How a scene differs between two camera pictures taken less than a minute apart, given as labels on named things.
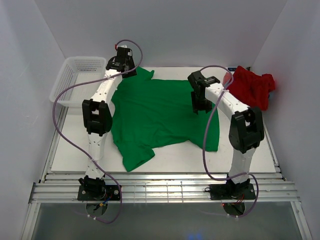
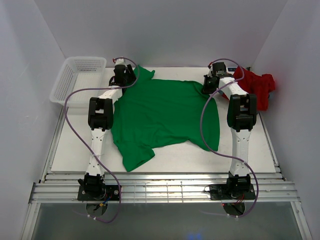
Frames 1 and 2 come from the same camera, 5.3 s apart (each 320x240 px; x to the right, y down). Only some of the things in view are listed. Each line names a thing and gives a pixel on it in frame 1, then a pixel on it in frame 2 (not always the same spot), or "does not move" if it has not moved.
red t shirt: [252, 88] does not move
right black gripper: [196, 107] to [205, 89]
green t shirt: [148, 114] does not move
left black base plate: [99, 192] does not move
